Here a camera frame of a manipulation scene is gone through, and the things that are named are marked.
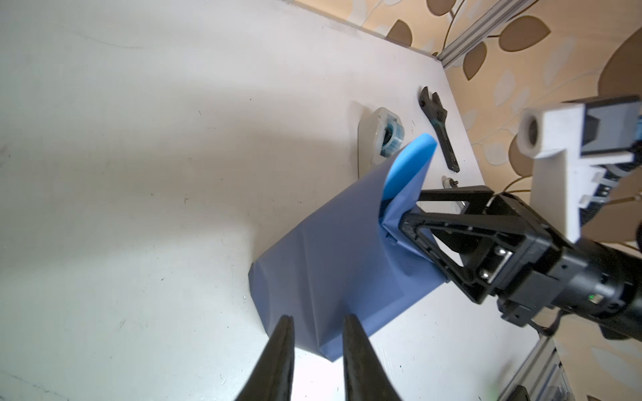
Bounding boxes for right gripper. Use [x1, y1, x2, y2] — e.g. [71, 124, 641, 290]
[400, 185, 588, 327]

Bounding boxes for black adjustable wrench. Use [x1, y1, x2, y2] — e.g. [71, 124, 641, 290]
[418, 87, 460, 173]

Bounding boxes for red handled ratchet wrench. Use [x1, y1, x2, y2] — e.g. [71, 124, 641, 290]
[441, 175, 459, 190]

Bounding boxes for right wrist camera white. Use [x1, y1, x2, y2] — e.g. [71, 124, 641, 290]
[516, 95, 641, 242]

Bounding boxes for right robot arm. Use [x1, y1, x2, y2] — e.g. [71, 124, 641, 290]
[399, 185, 641, 340]

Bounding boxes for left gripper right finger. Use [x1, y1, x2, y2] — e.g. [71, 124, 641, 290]
[342, 314, 401, 401]

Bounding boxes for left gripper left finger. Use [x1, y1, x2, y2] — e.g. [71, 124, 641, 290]
[236, 315, 295, 401]

